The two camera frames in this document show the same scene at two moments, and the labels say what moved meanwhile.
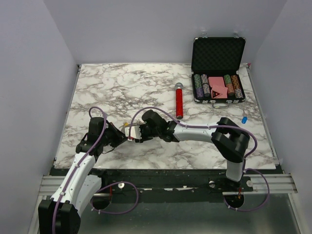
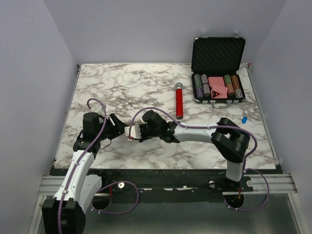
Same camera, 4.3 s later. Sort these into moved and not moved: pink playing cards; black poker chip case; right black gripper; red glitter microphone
Moved: right black gripper
Not moved: red glitter microphone; pink playing cards; black poker chip case
